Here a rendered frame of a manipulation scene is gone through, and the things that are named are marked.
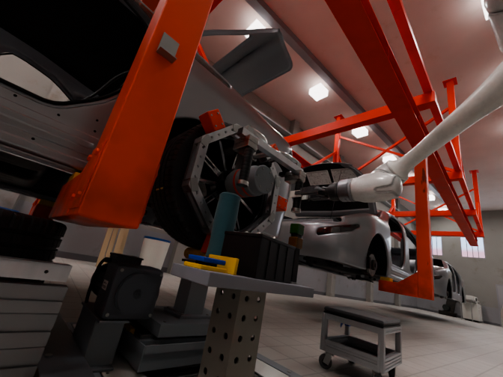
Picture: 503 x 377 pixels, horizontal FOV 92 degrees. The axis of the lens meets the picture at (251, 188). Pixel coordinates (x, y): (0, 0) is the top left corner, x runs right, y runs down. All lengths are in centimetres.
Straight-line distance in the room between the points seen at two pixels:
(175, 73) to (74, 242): 551
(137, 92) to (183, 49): 27
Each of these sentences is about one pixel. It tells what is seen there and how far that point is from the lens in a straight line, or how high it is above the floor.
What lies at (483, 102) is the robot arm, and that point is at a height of 98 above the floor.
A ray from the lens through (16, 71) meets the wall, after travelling 699.
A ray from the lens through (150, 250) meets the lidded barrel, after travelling 573.
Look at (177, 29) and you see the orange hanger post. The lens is 109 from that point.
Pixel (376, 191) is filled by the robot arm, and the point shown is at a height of 80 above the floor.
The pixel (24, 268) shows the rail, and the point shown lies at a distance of 85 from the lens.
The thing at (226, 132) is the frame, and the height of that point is 105.
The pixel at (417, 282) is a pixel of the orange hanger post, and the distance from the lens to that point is 443.
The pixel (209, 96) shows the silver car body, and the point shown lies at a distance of 175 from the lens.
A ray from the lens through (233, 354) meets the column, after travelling 71.
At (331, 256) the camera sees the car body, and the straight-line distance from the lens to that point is 356.
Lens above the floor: 47
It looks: 18 degrees up
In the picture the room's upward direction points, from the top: 11 degrees clockwise
